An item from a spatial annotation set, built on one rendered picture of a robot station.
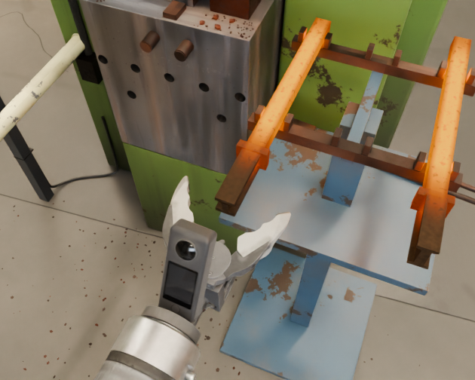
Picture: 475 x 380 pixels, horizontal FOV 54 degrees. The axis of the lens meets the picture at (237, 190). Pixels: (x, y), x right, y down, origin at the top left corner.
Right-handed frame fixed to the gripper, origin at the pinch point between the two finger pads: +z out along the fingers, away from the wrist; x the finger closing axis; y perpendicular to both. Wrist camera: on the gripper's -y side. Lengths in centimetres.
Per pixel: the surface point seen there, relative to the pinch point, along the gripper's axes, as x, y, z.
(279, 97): -0.8, -0.9, 17.8
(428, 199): 23.2, -2.0, 6.9
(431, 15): 18, 32, 102
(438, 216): 24.7, -2.0, 4.9
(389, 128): 19, 80, 102
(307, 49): -0.5, -0.9, 30.4
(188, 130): -29, 36, 36
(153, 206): -46, 80, 36
